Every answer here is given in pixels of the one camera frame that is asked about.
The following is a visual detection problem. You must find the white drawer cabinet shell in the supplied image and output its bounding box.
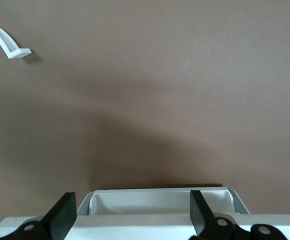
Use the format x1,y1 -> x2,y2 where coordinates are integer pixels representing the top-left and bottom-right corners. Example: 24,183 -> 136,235
0,213 -> 290,240

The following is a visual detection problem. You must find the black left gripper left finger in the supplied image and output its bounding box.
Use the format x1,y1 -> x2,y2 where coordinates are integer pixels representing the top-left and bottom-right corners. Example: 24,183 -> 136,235
0,191 -> 78,240

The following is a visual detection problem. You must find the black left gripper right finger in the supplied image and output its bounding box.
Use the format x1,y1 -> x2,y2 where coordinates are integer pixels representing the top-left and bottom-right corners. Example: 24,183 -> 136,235
189,190 -> 289,240

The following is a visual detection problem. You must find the white plastic drawer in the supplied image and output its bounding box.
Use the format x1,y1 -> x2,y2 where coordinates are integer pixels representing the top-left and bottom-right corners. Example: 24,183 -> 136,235
76,185 -> 251,217

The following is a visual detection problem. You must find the white curved plastic clip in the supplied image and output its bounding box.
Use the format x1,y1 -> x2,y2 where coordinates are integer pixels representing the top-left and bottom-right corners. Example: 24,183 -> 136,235
0,19 -> 33,60

